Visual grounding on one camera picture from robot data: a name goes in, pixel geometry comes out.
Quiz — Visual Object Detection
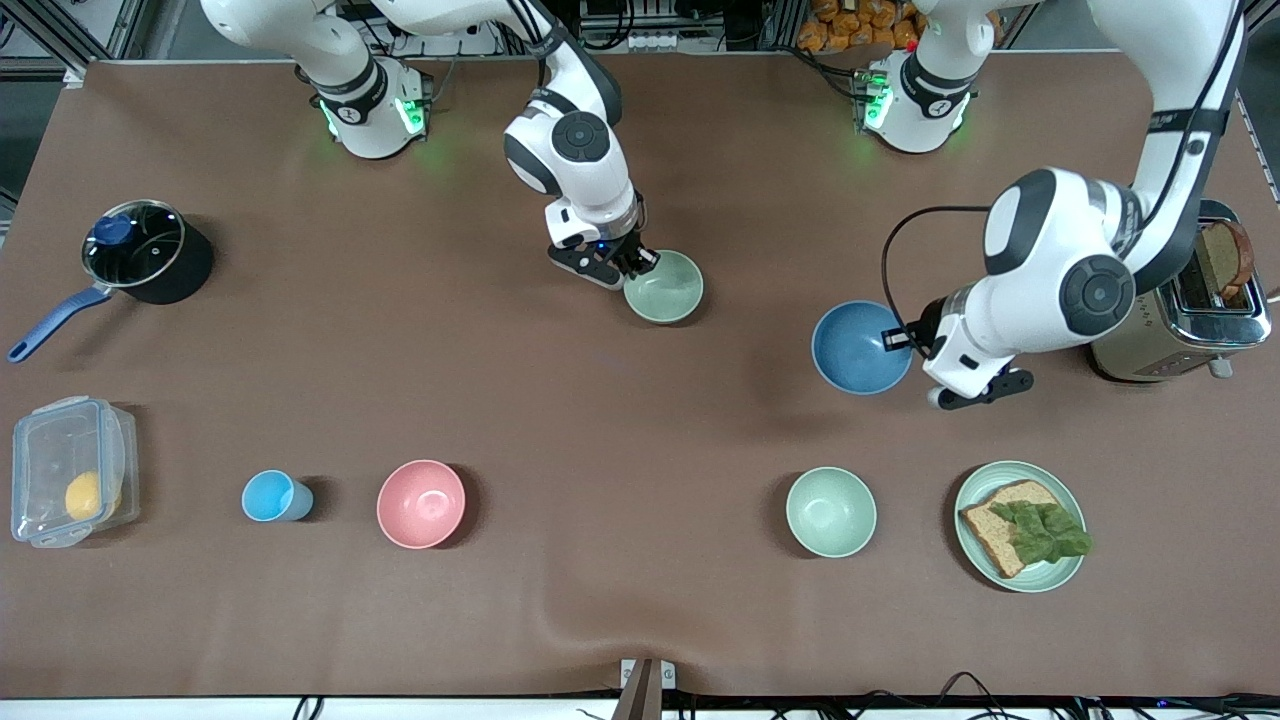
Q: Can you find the pale green bowl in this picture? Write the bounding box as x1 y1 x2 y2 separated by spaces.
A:
622 249 705 325
785 466 878 558

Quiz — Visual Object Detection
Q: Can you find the blue bowl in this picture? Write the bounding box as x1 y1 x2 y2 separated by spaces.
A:
811 300 916 396

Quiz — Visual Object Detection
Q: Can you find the pink bowl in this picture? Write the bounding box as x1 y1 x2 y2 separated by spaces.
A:
376 459 467 550

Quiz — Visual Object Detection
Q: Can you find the pale green plate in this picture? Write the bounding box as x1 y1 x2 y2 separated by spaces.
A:
953 460 1088 594

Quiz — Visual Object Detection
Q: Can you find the brown bread slice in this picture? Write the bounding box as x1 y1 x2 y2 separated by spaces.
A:
959 479 1063 580

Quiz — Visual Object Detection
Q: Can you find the green lettuce leaf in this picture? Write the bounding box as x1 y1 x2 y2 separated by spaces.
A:
989 499 1093 565

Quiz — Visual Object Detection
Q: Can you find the silver beige toaster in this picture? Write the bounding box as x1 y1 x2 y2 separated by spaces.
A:
1088 198 1273 384

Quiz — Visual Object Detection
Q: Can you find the brown toast slice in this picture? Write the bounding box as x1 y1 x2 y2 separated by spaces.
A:
1198 219 1255 303

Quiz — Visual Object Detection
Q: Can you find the orange snack bag pile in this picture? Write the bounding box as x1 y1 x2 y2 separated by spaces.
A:
797 0 929 54

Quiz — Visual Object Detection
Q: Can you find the light blue cup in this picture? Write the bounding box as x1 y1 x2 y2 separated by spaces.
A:
241 469 314 523

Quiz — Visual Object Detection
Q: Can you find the glass lid blue knob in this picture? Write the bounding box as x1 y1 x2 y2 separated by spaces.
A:
81 200 188 290

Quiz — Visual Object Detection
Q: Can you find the yellow lemon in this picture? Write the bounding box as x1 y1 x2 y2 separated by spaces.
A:
65 471 107 522

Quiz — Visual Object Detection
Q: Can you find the clear plastic lidded container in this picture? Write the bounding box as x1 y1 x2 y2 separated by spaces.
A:
10 396 141 549

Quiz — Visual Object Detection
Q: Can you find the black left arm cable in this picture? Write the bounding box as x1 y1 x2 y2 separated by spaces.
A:
880 0 1251 351

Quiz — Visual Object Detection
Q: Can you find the black pot blue handle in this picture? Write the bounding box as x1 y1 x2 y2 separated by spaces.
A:
8 199 216 364

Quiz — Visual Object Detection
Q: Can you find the metal table clamp bracket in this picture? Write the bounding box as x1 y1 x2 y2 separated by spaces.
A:
612 657 678 720

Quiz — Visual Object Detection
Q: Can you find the aluminium frame profile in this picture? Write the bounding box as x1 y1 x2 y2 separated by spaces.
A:
100 0 151 61

